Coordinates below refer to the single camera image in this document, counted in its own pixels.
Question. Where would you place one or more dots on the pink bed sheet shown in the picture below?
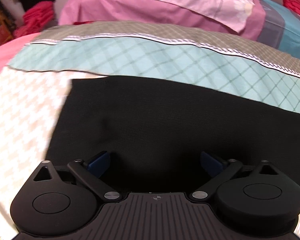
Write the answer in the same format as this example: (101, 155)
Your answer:
(12, 48)

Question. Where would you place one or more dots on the black pants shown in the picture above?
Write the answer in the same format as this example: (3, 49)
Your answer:
(157, 130)

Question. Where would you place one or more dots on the pink floral pillow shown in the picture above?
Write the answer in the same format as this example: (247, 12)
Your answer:
(239, 17)

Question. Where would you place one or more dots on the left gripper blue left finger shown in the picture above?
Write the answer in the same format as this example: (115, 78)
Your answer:
(99, 163)

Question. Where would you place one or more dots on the teal grey checked quilt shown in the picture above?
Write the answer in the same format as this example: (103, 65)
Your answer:
(223, 62)

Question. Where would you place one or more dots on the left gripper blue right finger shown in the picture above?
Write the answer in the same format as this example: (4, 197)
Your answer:
(211, 166)

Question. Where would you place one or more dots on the blue grey striped pillow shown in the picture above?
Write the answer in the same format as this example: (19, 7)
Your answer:
(281, 29)

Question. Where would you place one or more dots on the red towel stack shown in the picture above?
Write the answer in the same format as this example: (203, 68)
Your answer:
(36, 18)

